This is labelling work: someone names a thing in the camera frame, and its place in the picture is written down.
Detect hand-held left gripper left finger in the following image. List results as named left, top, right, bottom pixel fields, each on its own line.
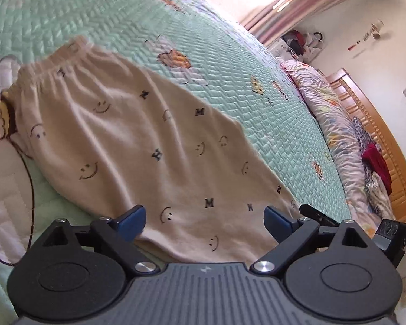
left=41, top=205, right=159, bottom=275

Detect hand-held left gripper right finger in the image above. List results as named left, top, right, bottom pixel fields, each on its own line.
left=250, top=206, right=371, bottom=275

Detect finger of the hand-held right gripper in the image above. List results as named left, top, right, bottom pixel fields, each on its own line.
left=299, top=204, right=341, bottom=227

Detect beige smiley print pants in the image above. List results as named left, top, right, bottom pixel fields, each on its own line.
left=2, top=35, right=305, bottom=266

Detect dark red garment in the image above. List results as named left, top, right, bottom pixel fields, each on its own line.
left=361, top=143, right=393, bottom=195

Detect black white patterned cloth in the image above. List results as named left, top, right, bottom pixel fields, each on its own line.
left=353, top=117, right=376, bottom=183

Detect wooden bed headboard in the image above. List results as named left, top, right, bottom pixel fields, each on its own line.
left=326, top=68, right=406, bottom=227

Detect pink floral duvet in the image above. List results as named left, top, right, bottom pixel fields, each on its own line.
left=279, top=59, right=396, bottom=226

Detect pink curtain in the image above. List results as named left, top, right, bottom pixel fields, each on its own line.
left=240, top=0, right=374, bottom=46

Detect green bee print quilted bedspread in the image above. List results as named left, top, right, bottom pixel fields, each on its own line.
left=0, top=0, right=356, bottom=312

